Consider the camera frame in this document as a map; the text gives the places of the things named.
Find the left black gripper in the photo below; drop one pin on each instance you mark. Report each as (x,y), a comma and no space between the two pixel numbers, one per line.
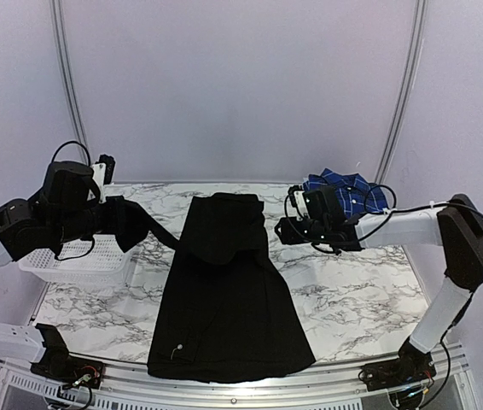
(116,220)

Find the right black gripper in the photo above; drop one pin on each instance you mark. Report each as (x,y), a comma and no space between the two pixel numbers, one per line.
(288,236)

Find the black long sleeve shirt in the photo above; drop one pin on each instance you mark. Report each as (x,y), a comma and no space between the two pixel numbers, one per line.
(226,314)

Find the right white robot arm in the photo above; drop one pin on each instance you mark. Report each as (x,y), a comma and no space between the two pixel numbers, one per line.
(451,231)

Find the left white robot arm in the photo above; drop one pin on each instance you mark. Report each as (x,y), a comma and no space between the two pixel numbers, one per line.
(21,233)

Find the blue plaid folded shirt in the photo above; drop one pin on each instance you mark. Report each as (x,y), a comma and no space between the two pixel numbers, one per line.
(355,194)

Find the white plastic basket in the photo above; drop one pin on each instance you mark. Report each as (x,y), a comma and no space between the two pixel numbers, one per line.
(101,262)

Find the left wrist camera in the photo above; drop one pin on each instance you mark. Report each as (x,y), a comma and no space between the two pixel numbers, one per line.
(103,171)

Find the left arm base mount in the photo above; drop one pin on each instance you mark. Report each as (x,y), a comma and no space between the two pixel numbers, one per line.
(66,368)

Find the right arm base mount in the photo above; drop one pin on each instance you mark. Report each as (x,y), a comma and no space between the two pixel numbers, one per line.
(389,374)

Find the front aluminium rail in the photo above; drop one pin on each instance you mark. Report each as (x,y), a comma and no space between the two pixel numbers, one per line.
(333,385)

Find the right aluminium frame post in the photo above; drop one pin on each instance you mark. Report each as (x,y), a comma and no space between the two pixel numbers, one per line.
(408,79)

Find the aluminium frame post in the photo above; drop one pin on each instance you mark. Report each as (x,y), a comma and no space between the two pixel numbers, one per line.
(59,29)
(408,79)

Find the left aluminium frame post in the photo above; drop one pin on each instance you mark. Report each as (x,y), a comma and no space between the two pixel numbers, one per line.
(59,29)

